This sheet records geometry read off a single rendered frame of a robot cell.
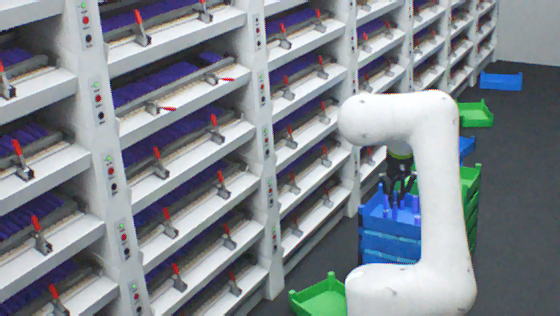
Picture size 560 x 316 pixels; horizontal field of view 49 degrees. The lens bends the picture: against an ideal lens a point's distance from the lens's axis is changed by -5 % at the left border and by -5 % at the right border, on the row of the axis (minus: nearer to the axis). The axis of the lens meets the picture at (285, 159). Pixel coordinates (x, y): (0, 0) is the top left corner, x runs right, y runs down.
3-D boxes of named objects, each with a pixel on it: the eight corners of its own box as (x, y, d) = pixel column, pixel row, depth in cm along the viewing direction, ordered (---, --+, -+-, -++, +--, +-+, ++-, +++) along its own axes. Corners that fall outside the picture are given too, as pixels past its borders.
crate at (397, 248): (457, 236, 227) (458, 217, 224) (439, 265, 211) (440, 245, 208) (380, 220, 241) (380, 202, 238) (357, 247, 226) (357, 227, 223)
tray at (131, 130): (249, 82, 207) (255, 55, 202) (117, 152, 160) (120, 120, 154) (199, 58, 213) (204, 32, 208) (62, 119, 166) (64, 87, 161)
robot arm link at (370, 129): (394, 143, 146) (390, 89, 146) (338, 147, 147) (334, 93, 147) (390, 144, 164) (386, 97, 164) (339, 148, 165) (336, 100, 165)
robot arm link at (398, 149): (424, 130, 186) (421, 103, 193) (381, 129, 187) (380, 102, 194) (419, 161, 196) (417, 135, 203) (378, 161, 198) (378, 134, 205)
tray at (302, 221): (348, 198, 291) (357, 174, 284) (279, 266, 244) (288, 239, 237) (310, 178, 298) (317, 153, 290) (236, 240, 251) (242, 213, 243)
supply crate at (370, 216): (458, 217, 224) (459, 197, 220) (440, 245, 208) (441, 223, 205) (380, 202, 238) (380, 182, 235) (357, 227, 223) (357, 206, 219)
